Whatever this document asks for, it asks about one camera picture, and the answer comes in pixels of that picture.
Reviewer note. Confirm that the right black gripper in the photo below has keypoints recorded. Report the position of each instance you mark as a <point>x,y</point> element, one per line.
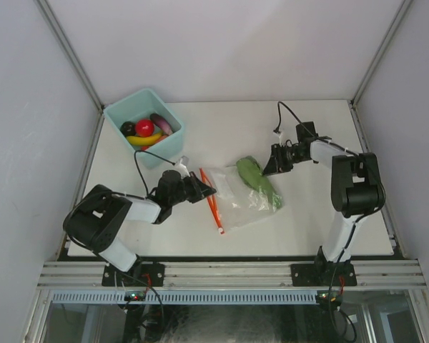
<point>275,163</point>

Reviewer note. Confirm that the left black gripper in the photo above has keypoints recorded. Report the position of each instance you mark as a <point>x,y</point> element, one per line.
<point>200,190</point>

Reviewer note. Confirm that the green fake leaf vegetable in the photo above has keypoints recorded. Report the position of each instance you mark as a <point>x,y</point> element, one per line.
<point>250,172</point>

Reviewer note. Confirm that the clear zip top bag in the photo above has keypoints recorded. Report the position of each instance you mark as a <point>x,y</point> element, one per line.
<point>234,205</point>

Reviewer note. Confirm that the small orange fake carrot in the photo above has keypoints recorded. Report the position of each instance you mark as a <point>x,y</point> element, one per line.
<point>161,138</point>

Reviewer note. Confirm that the long purple fake eggplant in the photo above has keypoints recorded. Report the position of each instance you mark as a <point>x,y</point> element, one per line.
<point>161,123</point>

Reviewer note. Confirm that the yellow fake banana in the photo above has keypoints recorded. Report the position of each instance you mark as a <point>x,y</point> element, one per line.
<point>144,140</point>

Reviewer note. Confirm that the red fake apple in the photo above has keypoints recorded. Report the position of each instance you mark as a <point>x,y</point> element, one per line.
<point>144,128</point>

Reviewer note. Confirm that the dark purple fake eggplant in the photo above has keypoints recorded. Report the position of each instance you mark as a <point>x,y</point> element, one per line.
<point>128,128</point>

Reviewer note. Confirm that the teal plastic bin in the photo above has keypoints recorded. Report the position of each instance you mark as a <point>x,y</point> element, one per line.
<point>139,106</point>

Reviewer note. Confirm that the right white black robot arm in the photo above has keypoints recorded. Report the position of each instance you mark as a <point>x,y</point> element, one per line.
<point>356,192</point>

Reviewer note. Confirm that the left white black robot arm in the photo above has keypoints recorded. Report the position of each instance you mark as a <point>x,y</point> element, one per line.
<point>94,223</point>

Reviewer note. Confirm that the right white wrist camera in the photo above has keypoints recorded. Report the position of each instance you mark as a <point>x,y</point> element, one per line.
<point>280,136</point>

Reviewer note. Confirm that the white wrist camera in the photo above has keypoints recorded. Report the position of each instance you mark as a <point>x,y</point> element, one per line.
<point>280,136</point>
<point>181,166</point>

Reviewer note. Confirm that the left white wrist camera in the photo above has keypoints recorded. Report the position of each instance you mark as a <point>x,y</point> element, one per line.
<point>181,166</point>

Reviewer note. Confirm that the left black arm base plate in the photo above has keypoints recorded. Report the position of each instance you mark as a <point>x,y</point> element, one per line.
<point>140,275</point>

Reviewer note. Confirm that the right aluminium frame post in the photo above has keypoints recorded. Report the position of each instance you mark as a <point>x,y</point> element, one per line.
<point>382,49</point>

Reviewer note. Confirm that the aluminium frame post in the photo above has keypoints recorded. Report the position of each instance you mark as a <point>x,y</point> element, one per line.
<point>68,50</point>
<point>382,49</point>

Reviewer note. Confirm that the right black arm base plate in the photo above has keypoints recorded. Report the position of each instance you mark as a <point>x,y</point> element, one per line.
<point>310,275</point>

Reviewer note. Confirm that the aluminium mounting rail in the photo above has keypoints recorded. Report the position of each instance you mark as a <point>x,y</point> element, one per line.
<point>371,275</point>

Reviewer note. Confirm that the blue slotted cable duct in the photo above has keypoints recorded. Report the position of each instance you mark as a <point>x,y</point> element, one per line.
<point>186,297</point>

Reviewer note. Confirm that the left aluminium frame post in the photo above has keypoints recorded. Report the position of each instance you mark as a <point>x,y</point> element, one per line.
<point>68,50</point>

